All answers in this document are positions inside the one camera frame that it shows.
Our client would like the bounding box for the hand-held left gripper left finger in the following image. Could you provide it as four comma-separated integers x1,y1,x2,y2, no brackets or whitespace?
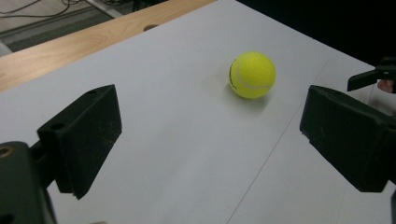
29,84,122,201

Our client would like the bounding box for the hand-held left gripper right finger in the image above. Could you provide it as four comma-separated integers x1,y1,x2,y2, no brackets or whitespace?
299,84,396,193

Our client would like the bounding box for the yellow tennis ball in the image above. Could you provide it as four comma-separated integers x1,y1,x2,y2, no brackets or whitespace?
228,50,277,100

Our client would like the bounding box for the wooden table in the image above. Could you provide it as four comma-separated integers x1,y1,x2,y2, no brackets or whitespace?
0,0,218,93

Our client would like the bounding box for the black cable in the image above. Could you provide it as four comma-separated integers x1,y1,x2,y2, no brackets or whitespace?
0,0,82,19

